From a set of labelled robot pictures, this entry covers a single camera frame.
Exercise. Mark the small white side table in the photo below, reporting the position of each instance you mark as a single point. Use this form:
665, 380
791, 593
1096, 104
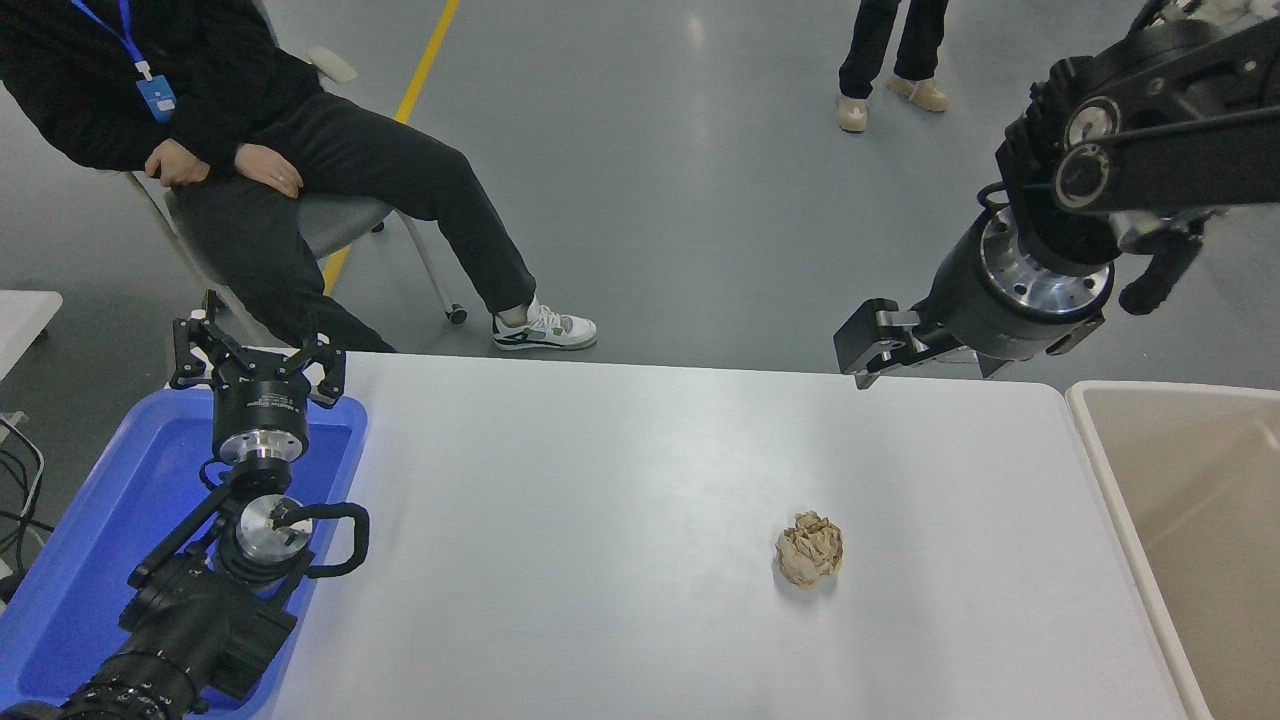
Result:
20, 320

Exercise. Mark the crumpled tan paper ball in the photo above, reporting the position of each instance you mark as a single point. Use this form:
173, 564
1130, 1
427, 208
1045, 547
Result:
808, 550

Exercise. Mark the standing person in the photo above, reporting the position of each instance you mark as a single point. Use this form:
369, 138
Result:
870, 40

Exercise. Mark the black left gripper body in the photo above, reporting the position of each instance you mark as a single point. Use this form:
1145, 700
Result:
262, 405

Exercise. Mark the grey chair with white frame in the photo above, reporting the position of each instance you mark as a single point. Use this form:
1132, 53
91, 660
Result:
345, 220

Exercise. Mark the large pale bin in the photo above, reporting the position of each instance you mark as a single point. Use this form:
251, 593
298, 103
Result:
1200, 500

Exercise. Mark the seated person's left hand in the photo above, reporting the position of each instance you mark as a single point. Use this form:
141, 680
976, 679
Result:
268, 168

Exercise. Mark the blue plastic tray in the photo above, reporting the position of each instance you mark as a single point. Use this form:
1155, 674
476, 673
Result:
100, 520

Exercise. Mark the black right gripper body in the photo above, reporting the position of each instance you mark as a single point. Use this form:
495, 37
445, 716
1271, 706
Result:
975, 310

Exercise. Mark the seated person's right hand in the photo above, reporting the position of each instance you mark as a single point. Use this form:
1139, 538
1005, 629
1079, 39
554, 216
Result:
178, 165

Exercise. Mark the seated person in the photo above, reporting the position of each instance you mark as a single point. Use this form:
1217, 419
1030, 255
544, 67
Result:
420, 190

